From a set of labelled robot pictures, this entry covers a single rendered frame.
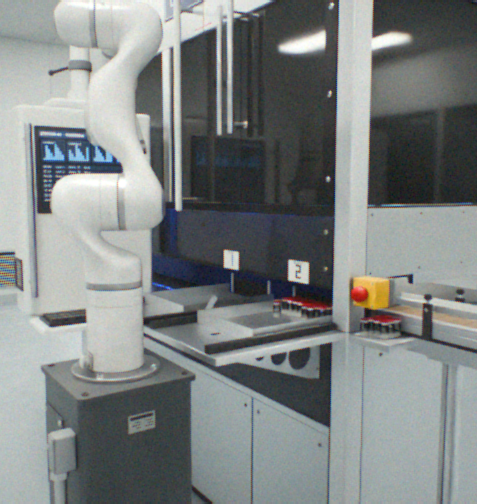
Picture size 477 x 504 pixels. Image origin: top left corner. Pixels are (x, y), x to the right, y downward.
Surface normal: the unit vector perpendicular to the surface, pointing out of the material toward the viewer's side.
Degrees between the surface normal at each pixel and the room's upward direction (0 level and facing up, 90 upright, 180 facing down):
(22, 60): 90
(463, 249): 90
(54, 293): 90
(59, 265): 90
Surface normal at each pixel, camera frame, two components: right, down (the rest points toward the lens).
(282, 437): -0.83, 0.06
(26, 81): 0.57, 0.09
